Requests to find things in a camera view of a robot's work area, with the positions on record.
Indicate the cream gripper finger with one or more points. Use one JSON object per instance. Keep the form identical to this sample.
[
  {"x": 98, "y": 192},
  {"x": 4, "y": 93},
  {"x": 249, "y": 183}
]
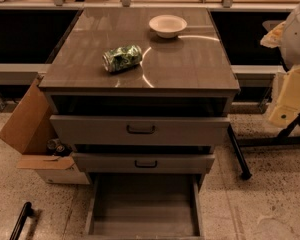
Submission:
[
  {"x": 273, "y": 37},
  {"x": 287, "y": 105}
]

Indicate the green soda can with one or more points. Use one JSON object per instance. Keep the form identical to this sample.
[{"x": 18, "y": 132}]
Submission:
[{"x": 122, "y": 58}]

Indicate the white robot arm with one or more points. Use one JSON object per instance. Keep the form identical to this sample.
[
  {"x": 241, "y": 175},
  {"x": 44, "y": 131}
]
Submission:
[{"x": 286, "y": 36}]

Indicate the open grey bottom drawer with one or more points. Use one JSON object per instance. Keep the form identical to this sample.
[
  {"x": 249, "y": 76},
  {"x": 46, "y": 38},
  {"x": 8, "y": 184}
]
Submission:
[{"x": 144, "y": 207}]

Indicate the grey middle drawer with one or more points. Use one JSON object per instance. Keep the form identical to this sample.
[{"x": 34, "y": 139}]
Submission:
[{"x": 144, "y": 163}]

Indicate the grey top drawer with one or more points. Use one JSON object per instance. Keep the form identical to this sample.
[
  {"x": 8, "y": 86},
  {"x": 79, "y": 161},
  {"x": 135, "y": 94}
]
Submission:
[{"x": 148, "y": 131}]

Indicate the black stand leg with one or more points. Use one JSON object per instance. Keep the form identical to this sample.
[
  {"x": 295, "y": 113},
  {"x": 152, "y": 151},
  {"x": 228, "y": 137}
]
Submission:
[{"x": 246, "y": 174}]

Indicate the white ceramic bowl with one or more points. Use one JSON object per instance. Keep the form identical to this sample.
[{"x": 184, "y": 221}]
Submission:
[{"x": 167, "y": 26}]

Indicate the cans inside cardboard box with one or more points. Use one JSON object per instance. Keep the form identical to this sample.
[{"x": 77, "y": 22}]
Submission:
[{"x": 57, "y": 148}]

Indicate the brown cardboard box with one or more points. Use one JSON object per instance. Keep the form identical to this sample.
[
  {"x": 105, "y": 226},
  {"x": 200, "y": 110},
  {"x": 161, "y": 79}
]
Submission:
[{"x": 28, "y": 130}]

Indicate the black bar lower left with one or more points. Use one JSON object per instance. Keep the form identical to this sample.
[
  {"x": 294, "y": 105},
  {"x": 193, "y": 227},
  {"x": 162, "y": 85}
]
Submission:
[{"x": 26, "y": 212}]

